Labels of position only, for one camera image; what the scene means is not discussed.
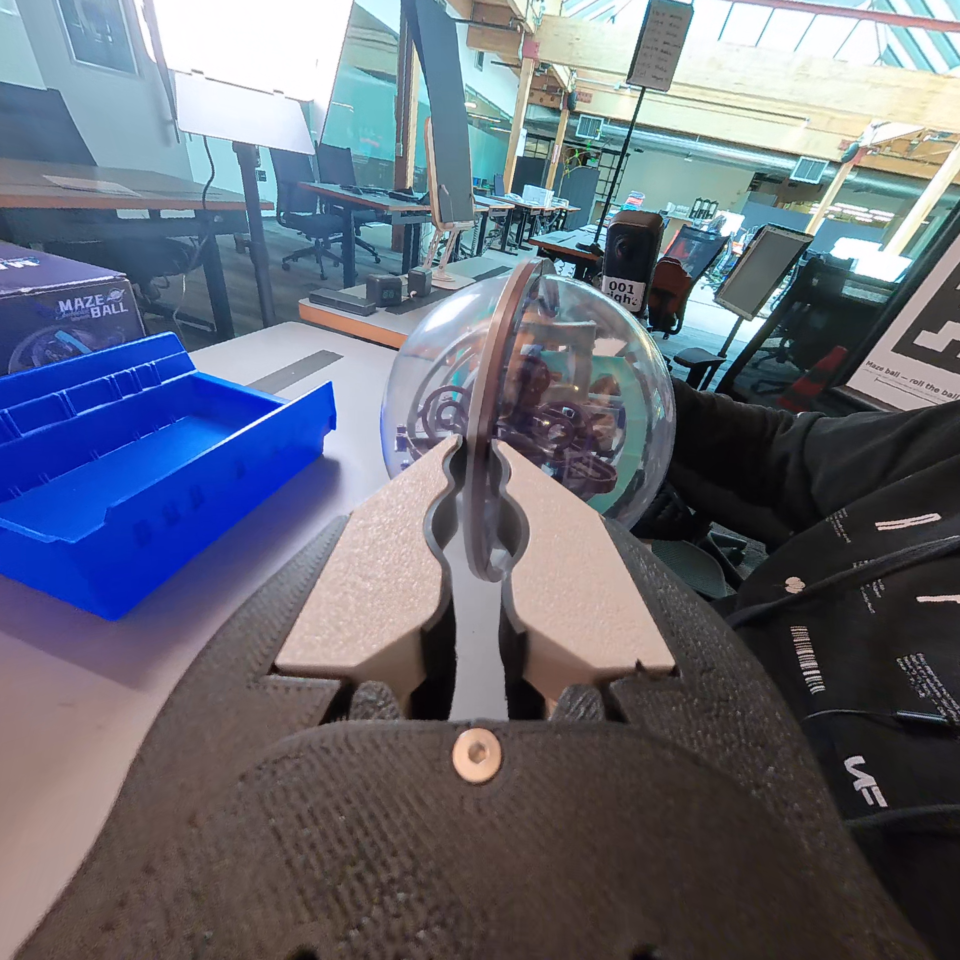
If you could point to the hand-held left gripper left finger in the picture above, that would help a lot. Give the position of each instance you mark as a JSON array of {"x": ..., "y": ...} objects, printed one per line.
[{"x": 360, "y": 592}]

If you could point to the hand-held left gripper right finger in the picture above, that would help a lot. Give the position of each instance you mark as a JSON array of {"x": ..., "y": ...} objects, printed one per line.
[{"x": 592, "y": 600}]

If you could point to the clear plastic maze ball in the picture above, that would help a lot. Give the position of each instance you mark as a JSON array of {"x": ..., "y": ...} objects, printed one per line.
[{"x": 585, "y": 360}]

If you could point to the person's right forearm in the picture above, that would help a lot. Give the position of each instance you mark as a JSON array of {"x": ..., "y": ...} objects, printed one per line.
[{"x": 787, "y": 450}]

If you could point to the dark maze ball box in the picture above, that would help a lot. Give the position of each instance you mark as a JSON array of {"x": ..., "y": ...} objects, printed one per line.
[{"x": 67, "y": 307}]

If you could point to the brown office chair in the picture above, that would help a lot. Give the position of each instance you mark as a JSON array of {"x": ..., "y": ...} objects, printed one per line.
[{"x": 667, "y": 292}]

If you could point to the person's padded office chair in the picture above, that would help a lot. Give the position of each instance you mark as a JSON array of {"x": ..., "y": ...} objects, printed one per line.
[{"x": 697, "y": 562}]

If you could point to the black framed standing board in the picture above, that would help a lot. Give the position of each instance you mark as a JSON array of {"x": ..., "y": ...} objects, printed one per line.
[{"x": 761, "y": 270}]

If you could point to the black pole stand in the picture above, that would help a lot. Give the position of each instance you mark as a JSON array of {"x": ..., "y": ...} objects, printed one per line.
[{"x": 660, "y": 45}]

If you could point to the black mesh office chair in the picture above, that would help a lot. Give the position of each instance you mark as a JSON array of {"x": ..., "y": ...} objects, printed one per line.
[{"x": 832, "y": 300}]

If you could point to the small black charger cube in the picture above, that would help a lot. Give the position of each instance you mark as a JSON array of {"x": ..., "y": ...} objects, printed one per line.
[{"x": 420, "y": 282}]

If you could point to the grey desk with orange edge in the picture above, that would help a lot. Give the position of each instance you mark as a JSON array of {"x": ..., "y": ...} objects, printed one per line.
[{"x": 420, "y": 307}]

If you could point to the wooden stand with board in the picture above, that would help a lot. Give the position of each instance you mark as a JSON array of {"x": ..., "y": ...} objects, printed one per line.
[{"x": 442, "y": 112}]

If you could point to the orange traffic cone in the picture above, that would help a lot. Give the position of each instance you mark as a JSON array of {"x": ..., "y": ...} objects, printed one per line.
[{"x": 817, "y": 382}]

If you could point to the blue plastic bin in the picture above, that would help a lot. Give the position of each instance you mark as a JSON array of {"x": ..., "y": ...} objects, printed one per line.
[{"x": 150, "y": 487}]

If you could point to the black battery charger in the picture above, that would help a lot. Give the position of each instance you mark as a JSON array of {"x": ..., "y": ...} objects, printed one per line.
[{"x": 384, "y": 291}]

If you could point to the wooden top office desk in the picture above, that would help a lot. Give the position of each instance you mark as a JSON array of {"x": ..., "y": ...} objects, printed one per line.
[
  {"x": 360, "y": 199},
  {"x": 112, "y": 195}
]

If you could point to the black power bank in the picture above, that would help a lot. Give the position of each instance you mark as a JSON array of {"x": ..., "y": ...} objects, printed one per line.
[{"x": 341, "y": 302}]

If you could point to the black framed marker sign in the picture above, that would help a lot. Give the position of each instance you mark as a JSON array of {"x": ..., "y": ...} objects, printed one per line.
[{"x": 922, "y": 337}]

